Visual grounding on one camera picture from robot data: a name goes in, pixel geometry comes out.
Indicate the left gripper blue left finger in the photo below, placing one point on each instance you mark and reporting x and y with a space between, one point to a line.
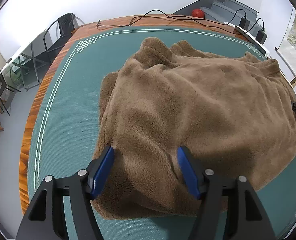
98 171

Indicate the green table mat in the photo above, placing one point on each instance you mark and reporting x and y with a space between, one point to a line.
67 125

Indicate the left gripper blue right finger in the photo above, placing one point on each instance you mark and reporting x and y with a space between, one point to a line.
192 171

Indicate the black power adapter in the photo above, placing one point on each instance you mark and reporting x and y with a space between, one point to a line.
261 36
244 23

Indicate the white power strip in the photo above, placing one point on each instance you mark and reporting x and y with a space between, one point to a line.
253 40

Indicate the black chair near cabinet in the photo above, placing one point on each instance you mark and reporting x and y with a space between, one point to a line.
4 86

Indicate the red ball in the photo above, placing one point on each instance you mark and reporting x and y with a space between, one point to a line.
198 13

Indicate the black power adapter near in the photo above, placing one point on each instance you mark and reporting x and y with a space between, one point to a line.
261 36

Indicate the black metal chair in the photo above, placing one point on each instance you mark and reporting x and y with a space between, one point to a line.
66 28

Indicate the brown fleece sweater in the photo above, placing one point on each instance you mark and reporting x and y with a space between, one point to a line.
233 114

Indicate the black power adapter far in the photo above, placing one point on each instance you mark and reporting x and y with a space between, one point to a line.
244 23

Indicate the white folding table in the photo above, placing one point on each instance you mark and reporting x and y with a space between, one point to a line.
29 59

